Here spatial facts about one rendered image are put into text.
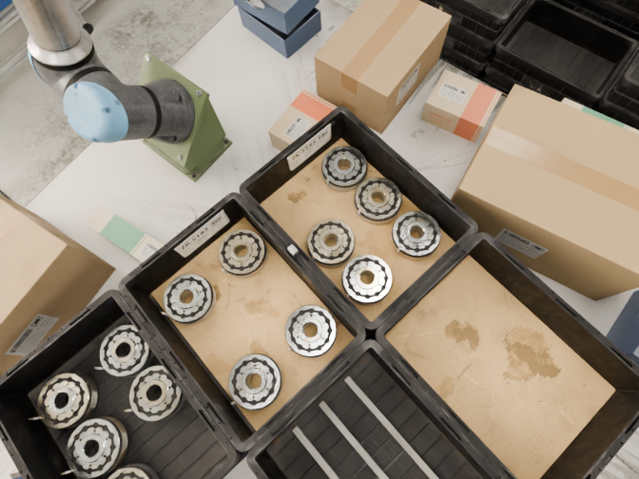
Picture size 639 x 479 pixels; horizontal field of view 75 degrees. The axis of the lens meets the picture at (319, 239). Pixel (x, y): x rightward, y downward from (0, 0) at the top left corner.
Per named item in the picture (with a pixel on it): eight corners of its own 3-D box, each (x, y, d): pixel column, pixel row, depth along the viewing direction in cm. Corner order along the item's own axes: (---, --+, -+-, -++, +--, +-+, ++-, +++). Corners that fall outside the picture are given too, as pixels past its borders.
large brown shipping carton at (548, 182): (437, 222, 105) (458, 188, 86) (486, 133, 113) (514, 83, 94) (594, 301, 97) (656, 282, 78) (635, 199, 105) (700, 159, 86)
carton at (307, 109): (307, 167, 112) (304, 153, 105) (272, 146, 115) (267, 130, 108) (340, 125, 116) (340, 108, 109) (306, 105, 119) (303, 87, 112)
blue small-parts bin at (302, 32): (242, 25, 130) (237, 6, 123) (276, -3, 133) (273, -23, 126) (287, 59, 124) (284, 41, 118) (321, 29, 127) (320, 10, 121)
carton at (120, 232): (98, 232, 109) (85, 223, 104) (113, 214, 111) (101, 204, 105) (168, 278, 104) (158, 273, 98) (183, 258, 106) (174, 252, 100)
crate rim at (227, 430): (120, 287, 83) (113, 284, 80) (237, 193, 88) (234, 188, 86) (244, 454, 72) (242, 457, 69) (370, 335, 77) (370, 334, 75)
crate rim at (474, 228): (238, 193, 88) (235, 187, 86) (341, 109, 93) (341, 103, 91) (370, 335, 77) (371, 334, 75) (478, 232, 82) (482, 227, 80)
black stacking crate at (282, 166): (248, 210, 97) (237, 189, 86) (341, 134, 102) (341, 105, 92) (367, 339, 86) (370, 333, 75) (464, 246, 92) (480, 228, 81)
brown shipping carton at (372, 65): (381, 134, 114) (387, 97, 99) (317, 97, 119) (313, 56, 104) (438, 61, 121) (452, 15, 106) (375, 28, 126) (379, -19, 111)
